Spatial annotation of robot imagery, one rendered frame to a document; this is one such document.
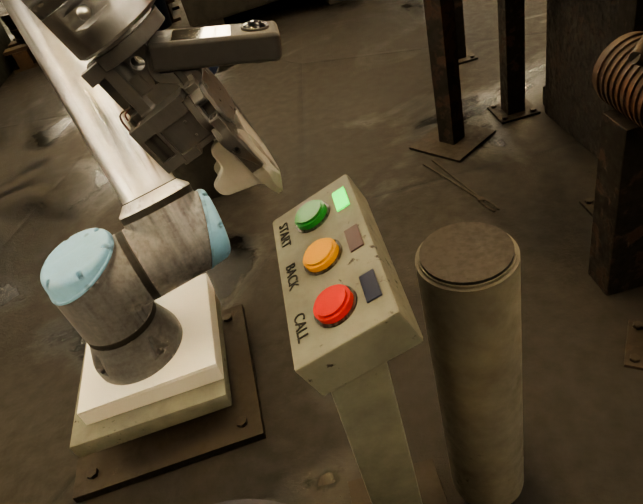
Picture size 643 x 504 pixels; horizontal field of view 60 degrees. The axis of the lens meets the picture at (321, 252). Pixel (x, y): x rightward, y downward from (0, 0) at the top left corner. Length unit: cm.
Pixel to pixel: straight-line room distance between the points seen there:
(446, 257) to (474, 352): 12
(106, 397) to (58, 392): 36
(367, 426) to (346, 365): 21
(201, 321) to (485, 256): 73
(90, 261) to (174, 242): 15
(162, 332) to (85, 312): 17
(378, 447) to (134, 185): 64
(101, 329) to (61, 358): 53
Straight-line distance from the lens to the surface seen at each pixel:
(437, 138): 194
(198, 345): 119
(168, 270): 108
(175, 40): 53
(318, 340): 51
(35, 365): 168
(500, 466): 94
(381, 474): 81
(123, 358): 117
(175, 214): 107
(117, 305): 109
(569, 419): 115
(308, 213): 63
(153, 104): 55
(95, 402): 122
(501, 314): 68
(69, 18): 51
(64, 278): 107
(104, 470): 131
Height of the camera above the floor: 96
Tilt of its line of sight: 38 degrees down
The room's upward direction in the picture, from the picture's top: 17 degrees counter-clockwise
